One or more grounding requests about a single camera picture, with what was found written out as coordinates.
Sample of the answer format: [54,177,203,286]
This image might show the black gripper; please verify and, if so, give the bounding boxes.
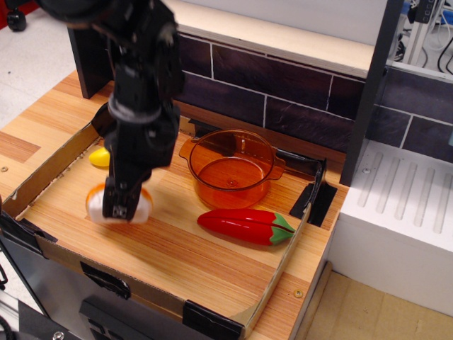
[102,104,180,222]

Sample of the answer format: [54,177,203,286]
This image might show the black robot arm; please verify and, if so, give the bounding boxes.
[40,1,184,223]

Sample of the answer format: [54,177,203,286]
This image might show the orange transparent plastic pot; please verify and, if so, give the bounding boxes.
[179,129,286,209]

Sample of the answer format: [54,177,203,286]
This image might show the cardboard fence with black tape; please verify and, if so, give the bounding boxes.
[1,103,346,339]

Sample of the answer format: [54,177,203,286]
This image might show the yellow toy banana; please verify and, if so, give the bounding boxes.
[88,147,110,168]

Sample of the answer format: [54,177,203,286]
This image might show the red toy chili pepper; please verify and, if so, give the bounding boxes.
[197,209,296,246]

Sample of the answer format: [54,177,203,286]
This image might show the black caster wheel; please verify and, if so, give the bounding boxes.
[5,0,27,32]

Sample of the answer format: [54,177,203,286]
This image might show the light wooden shelf ledge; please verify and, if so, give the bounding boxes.
[164,1,374,79]

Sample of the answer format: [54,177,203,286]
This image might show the white sink drainboard unit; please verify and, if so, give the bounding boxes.
[328,142,452,315]

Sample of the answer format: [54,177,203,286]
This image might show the black bracket with screw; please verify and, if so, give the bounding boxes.
[13,300,144,339]

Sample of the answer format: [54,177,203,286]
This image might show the dark grey left post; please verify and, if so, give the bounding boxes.
[68,28,113,99]

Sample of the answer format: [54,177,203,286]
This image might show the dark grey vertical post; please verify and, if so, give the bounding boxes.
[340,1,403,186]

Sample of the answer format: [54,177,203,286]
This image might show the white metal frame with cables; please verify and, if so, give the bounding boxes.
[387,1,452,82]

